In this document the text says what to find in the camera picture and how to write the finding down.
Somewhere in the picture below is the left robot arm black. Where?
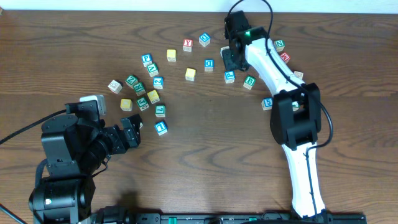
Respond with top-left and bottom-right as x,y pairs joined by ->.
29,100 -> 142,223

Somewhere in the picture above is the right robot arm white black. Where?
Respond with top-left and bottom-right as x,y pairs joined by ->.
222,26 -> 326,219

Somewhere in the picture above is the white picture block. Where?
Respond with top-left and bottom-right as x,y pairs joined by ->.
220,46 -> 229,57

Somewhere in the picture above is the yellow G block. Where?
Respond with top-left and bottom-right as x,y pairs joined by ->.
120,98 -> 133,111

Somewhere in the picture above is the green J block left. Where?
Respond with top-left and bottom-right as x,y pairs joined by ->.
136,96 -> 149,111

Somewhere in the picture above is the green j block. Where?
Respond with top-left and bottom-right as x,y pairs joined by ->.
136,96 -> 149,111
292,102 -> 300,111

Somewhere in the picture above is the blue D block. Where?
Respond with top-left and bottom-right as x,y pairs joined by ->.
204,59 -> 214,72

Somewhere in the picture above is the green B block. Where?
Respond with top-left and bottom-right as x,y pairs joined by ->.
243,75 -> 256,90

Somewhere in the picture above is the blue T block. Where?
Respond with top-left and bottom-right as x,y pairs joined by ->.
154,121 -> 168,136

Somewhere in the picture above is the green 7 block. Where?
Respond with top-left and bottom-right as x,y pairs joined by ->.
155,105 -> 166,118

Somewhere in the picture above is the blue Q block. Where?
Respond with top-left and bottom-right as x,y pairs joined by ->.
199,32 -> 211,47

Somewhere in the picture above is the yellow block near R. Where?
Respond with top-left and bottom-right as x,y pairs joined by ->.
147,90 -> 160,104

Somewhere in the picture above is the green R block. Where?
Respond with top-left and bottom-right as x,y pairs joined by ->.
133,82 -> 146,96

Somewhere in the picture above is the white block red U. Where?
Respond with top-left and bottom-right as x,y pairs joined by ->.
108,80 -> 123,94

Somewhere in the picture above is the green Z block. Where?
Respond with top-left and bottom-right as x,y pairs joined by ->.
125,75 -> 139,88

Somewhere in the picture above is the yellow block centre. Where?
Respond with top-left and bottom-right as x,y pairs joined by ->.
185,68 -> 196,82

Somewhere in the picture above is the green N block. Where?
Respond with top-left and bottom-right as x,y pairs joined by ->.
274,40 -> 285,52

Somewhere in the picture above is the red Y block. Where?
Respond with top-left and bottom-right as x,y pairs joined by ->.
183,39 -> 193,52

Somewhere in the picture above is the red M block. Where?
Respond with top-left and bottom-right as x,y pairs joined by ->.
279,52 -> 290,63

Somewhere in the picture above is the blue 2 block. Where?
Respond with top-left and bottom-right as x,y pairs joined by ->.
153,77 -> 164,89

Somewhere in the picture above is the blue 5 block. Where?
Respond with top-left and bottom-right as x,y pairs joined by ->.
261,98 -> 273,111

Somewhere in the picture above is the green V block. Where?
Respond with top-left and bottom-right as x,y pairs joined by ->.
146,63 -> 159,77

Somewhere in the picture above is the yellow block top left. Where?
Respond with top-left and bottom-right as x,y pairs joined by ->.
167,49 -> 177,62

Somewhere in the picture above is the white block right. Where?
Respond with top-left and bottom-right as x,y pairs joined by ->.
294,71 -> 303,80

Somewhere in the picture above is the blue P block left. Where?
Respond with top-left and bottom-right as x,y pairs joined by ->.
141,54 -> 153,67

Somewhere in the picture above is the green J block right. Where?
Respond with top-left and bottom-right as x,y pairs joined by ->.
292,102 -> 300,111

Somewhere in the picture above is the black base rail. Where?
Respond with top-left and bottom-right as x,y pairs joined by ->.
84,206 -> 367,224

